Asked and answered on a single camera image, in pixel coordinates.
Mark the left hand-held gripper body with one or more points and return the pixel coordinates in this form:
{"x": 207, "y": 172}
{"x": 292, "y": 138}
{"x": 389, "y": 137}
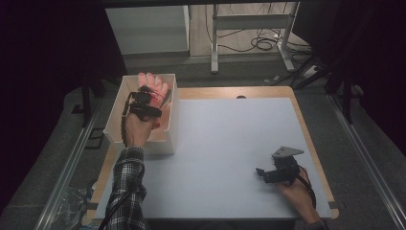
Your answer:
{"x": 143, "y": 107}

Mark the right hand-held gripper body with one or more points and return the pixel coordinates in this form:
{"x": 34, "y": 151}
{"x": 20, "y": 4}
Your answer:
{"x": 284, "y": 169}

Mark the pink rubber glove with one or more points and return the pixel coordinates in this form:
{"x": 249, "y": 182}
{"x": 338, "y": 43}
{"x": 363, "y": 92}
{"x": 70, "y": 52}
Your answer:
{"x": 152, "y": 81}

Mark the white box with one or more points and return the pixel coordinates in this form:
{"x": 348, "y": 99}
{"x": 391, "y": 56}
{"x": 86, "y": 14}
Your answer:
{"x": 172, "y": 127}

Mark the person's left hand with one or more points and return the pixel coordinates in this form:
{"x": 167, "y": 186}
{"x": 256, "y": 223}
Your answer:
{"x": 137, "y": 129}

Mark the person's right hand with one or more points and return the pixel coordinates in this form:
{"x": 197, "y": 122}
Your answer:
{"x": 298, "y": 198}

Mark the pale blue table mat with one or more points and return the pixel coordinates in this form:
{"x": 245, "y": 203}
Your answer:
{"x": 223, "y": 153}

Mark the black metal stand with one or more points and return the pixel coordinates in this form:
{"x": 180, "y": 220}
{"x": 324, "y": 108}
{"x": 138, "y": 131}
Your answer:
{"x": 346, "y": 89}
{"x": 86, "y": 96}

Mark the white cabinet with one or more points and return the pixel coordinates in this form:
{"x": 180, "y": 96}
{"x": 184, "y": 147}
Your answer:
{"x": 146, "y": 28}

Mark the white power strip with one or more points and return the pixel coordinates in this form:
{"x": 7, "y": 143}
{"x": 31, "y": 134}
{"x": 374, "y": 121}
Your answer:
{"x": 310, "y": 71}

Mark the clear plastic bag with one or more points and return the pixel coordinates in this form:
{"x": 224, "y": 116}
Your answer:
{"x": 75, "y": 204}

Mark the metal floor rail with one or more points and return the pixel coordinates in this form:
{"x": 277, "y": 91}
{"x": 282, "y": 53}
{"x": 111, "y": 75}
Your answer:
{"x": 367, "y": 159}
{"x": 63, "y": 179}

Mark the white metal desk frame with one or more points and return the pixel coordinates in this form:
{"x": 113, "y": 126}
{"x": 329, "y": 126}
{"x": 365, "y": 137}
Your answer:
{"x": 252, "y": 21}

